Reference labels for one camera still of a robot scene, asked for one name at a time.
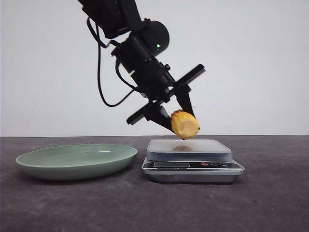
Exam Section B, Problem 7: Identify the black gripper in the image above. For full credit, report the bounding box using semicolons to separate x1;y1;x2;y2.
126;59;205;132

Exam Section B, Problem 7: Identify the yellow corn cob piece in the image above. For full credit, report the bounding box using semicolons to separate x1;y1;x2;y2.
171;110;200;140

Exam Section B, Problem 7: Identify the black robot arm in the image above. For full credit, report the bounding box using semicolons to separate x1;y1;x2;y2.
80;0;205;131

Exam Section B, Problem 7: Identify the silver digital kitchen scale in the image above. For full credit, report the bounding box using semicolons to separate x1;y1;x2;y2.
141;139;245;183

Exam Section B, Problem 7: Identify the light green oval plate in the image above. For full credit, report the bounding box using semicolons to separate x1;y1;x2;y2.
15;144;138;181

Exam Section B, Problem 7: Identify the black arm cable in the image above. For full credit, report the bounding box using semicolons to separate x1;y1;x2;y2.
86;17;138;107

